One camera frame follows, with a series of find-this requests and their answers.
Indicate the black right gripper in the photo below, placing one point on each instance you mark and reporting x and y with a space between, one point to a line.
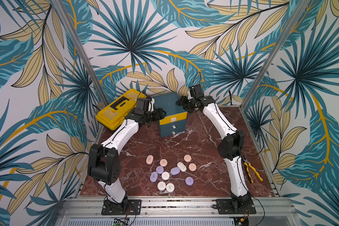
183 101

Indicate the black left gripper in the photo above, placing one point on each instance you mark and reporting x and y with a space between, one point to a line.
159 114

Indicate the yellow top drawer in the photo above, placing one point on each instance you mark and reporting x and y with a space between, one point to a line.
173 118

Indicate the teal drawer cabinet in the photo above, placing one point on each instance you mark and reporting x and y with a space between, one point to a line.
168 103

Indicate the purple round earphone case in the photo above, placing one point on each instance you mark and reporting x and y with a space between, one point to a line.
189 181
159 170

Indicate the purple oval earphone case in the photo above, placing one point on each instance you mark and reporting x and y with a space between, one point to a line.
154 176
175 171

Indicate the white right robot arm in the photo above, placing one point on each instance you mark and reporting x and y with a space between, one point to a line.
231 146

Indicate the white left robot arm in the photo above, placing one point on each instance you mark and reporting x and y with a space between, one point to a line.
104 164

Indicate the teal middle drawer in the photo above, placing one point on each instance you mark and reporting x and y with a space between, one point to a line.
173 126

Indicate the teal drawer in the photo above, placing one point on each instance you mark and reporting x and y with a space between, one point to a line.
173 126
172 131

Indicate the teal bottom drawer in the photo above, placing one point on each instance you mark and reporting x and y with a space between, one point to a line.
172 131

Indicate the yellow and black toolbox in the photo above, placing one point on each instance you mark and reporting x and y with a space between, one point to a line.
113 115

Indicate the pink oval earphone case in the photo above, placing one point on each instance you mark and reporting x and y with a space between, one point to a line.
149 160

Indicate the pink round earphone case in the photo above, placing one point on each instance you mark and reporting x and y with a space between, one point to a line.
192 167
187 158
163 162

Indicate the white round earphone case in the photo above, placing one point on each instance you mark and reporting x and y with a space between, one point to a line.
161 186
165 176
170 187

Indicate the white oval earphone case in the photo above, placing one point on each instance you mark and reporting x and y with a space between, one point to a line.
181 166

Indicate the yellow handled pliers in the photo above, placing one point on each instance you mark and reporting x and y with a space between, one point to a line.
248 168

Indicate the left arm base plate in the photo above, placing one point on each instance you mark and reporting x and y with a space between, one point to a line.
127 207

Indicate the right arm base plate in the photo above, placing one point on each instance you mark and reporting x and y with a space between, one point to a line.
228 206

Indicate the aluminium front rail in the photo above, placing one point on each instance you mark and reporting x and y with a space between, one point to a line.
178 211

